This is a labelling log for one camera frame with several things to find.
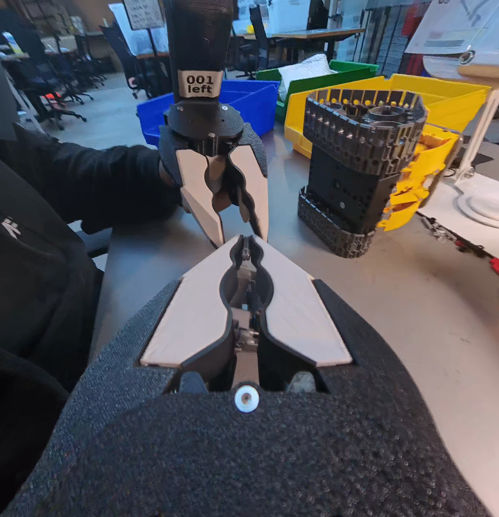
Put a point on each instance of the person's left forearm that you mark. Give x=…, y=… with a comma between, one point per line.
x=92, y=181

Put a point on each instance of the instruction booklet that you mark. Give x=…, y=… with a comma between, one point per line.
x=451, y=24

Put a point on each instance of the yellow toy robot body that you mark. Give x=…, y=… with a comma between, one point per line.
x=362, y=161

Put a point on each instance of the green plastic bin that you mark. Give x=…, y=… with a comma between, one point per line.
x=314, y=83

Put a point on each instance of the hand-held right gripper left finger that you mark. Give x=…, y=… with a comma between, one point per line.
x=185, y=323

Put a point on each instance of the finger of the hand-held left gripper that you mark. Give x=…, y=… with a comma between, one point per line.
x=197, y=190
x=253, y=185

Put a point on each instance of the person's left hand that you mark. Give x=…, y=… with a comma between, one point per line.
x=221, y=200

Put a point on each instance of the white book stand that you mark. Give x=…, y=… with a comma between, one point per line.
x=475, y=194

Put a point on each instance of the pile of grey toy pieces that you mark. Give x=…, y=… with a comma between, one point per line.
x=437, y=228

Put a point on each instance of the yellow plastic bin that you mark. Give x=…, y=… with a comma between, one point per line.
x=435, y=101

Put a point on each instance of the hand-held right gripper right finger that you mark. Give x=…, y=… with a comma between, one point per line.
x=306, y=323

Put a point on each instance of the red and black toy pieces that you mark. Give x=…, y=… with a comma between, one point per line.
x=498, y=266

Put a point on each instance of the printed sign board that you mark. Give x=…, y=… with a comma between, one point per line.
x=143, y=14

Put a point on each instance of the blue plastic bin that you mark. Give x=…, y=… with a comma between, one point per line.
x=249, y=105

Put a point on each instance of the grey desk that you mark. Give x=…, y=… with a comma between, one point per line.
x=395, y=323

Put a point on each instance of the grey Lego engine assembly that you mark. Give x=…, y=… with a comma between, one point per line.
x=247, y=319

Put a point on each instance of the white storage box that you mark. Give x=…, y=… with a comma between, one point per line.
x=288, y=16

